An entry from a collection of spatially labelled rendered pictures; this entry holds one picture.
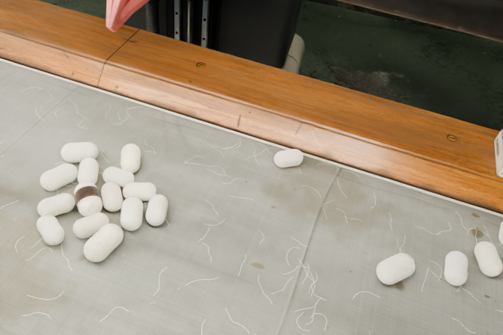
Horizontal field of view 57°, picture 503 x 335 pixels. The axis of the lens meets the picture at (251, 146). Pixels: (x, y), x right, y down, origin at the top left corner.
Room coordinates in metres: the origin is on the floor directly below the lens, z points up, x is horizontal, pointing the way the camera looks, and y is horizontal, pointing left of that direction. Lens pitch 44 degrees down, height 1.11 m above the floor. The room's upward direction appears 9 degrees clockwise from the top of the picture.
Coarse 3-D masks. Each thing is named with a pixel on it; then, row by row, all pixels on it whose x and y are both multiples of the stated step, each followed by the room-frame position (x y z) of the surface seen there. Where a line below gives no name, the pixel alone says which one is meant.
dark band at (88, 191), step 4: (80, 188) 0.27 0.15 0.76; (84, 188) 0.27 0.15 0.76; (88, 188) 0.27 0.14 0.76; (92, 188) 0.27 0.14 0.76; (96, 188) 0.27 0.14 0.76; (76, 192) 0.26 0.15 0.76; (80, 192) 0.26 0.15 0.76; (84, 192) 0.26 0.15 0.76; (88, 192) 0.26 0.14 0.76; (92, 192) 0.27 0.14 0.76; (96, 192) 0.27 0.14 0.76; (76, 196) 0.26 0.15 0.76; (80, 196) 0.26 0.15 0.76; (84, 196) 0.26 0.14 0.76; (88, 196) 0.26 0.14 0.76; (76, 200) 0.26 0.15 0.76; (76, 204) 0.26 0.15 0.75
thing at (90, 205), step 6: (78, 186) 0.27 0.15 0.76; (96, 186) 0.28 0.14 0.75; (84, 198) 0.26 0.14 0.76; (90, 198) 0.26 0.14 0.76; (96, 198) 0.26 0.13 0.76; (78, 204) 0.25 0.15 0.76; (84, 204) 0.25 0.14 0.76; (90, 204) 0.25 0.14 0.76; (96, 204) 0.26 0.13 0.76; (102, 204) 0.26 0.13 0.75; (84, 210) 0.25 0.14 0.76; (90, 210) 0.25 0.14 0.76; (96, 210) 0.25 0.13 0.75
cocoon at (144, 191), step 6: (126, 186) 0.28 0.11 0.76; (132, 186) 0.28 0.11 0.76; (138, 186) 0.28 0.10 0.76; (144, 186) 0.28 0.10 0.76; (150, 186) 0.29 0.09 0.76; (126, 192) 0.28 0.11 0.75; (132, 192) 0.28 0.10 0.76; (138, 192) 0.28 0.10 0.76; (144, 192) 0.28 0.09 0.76; (150, 192) 0.28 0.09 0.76; (156, 192) 0.29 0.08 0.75; (144, 198) 0.28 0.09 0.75
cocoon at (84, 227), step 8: (88, 216) 0.24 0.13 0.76; (96, 216) 0.24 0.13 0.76; (104, 216) 0.25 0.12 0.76; (80, 224) 0.23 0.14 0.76; (88, 224) 0.23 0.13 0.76; (96, 224) 0.24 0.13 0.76; (104, 224) 0.24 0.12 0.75; (80, 232) 0.23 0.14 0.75; (88, 232) 0.23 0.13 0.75; (96, 232) 0.23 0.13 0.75
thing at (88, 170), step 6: (84, 162) 0.30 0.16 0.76; (90, 162) 0.30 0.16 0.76; (96, 162) 0.31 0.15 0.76; (84, 168) 0.30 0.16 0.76; (90, 168) 0.30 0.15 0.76; (96, 168) 0.30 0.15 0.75; (78, 174) 0.29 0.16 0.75; (84, 174) 0.29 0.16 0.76; (90, 174) 0.29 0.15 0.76; (96, 174) 0.29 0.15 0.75; (78, 180) 0.29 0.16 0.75; (84, 180) 0.28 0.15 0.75; (90, 180) 0.29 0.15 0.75; (96, 180) 0.29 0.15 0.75
